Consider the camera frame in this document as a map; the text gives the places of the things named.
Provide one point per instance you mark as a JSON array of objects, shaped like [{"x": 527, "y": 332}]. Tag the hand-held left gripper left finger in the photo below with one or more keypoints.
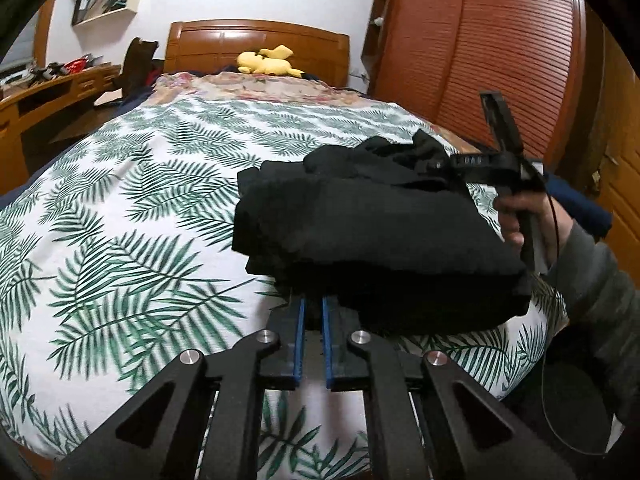
[{"x": 299, "y": 340}]

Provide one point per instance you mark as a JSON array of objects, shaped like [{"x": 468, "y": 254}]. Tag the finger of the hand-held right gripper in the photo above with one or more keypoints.
[{"x": 436, "y": 164}]

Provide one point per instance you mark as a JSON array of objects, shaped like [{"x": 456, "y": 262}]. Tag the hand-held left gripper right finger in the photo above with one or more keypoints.
[{"x": 327, "y": 340}]

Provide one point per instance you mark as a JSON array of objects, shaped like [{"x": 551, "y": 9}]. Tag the black coat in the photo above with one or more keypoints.
[{"x": 375, "y": 235}]

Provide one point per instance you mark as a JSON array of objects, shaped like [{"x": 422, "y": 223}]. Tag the person's right forearm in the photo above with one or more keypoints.
[{"x": 590, "y": 300}]

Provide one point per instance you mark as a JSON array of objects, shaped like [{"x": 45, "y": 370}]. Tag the person's right hand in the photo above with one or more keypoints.
[{"x": 510, "y": 230}]

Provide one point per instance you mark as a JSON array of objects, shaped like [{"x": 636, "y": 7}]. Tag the wooden door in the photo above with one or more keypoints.
[{"x": 622, "y": 200}]

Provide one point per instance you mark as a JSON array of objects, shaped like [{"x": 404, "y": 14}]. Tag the wooden louvered wardrobe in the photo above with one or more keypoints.
[{"x": 475, "y": 35}]

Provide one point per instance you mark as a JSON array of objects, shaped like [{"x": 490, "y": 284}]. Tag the floral blanket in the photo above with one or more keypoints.
[{"x": 280, "y": 87}]

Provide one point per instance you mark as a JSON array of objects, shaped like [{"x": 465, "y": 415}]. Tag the yellow plush toy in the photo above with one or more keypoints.
[{"x": 265, "y": 64}]

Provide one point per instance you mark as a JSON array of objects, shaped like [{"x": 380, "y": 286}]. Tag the leaf print bed sheet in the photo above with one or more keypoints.
[{"x": 125, "y": 210}]

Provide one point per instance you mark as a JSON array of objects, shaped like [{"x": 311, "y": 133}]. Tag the wooden headboard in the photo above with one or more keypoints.
[{"x": 225, "y": 40}]

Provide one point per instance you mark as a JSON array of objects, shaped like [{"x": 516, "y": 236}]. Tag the dark chair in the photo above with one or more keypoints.
[{"x": 135, "y": 60}]

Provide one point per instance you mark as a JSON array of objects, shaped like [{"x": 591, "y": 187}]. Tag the wooden desk cabinet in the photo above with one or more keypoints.
[{"x": 10, "y": 135}]

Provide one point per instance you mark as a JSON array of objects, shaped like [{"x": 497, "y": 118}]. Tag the black tool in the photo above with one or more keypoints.
[{"x": 47, "y": 71}]

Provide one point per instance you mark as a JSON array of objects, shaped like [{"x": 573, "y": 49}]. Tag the wooden window frame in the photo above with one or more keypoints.
[{"x": 42, "y": 35}]

